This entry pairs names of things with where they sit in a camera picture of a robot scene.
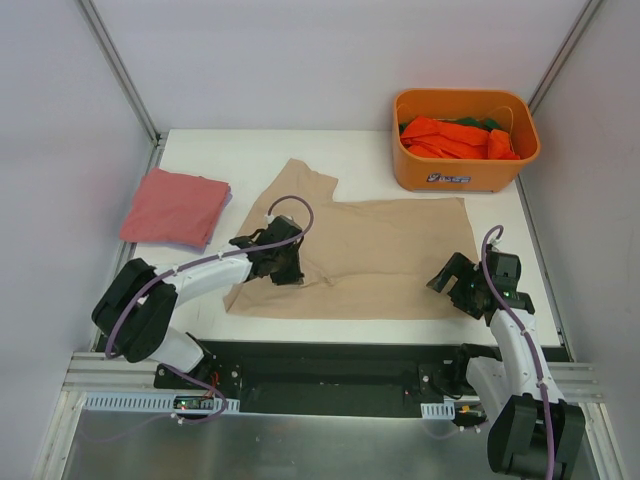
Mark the beige t shirt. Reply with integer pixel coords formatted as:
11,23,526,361
224,159,478,321

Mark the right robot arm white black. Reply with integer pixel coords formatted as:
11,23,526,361
427,247,585,479

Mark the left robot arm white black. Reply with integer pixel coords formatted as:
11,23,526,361
91,215,304,389

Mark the folded pink t shirt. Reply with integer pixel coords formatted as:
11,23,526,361
119,168,231,249

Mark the orange plastic basket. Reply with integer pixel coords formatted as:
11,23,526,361
391,88,540,192

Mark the orange t shirt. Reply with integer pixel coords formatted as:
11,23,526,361
399,116,520,160

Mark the green t shirt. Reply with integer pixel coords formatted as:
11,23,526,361
451,116,502,131

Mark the left aluminium upright profile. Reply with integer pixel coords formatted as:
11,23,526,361
75,0,162,147

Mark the aluminium upright profile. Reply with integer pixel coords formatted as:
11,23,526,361
75,0,162,147
528,0,606,114

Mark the right aluminium upright profile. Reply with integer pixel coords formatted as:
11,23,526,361
528,0,606,114

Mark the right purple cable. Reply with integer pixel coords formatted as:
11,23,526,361
424,224,556,480

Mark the purple cable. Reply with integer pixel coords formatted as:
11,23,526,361
424,224,556,480
77,195,316,444

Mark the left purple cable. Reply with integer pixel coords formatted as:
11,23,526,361
77,195,316,444

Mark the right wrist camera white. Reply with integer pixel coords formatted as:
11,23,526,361
488,237,501,249

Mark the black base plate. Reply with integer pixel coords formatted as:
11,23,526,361
94,335,509,419

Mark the right white cable duct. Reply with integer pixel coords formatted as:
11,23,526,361
420,402,456,421

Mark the white cable duct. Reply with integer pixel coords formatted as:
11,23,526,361
84,393,240,416
420,402,456,421

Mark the aluminium frame rail front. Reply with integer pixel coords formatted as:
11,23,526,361
62,352,604,403

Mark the left white cable duct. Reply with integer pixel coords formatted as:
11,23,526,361
84,393,240,416

